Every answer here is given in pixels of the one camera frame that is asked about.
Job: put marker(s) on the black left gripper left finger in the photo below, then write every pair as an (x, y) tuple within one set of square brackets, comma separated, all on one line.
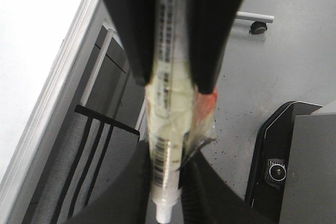
[(134, 21)]

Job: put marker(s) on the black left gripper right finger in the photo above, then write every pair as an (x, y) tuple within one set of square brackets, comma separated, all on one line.
[(209, 23)]

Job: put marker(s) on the white whiteboard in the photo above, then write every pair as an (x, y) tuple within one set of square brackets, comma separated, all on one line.
[(38, 44)]

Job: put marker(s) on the grey hanging panel with rod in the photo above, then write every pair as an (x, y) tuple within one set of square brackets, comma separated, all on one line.
[(96, 67)]

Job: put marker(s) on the black caster wheel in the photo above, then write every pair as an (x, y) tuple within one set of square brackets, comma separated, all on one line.
[(258, 28)]

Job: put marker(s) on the black robot base housing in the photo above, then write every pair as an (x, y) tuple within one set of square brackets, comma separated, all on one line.
[(292, 173)]

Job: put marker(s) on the white taped whiteboard marker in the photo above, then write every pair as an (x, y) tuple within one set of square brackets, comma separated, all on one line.
[(170, 100)]

